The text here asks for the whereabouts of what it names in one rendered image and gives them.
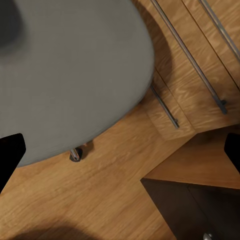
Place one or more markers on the cabinet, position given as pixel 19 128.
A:
pixel 196 82
pixel 197 188

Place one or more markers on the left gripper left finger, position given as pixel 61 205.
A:
pixel 12 149

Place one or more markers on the swivel chair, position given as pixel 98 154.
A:
pixel 69 71

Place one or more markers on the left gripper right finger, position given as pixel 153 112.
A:
pixel 232 149

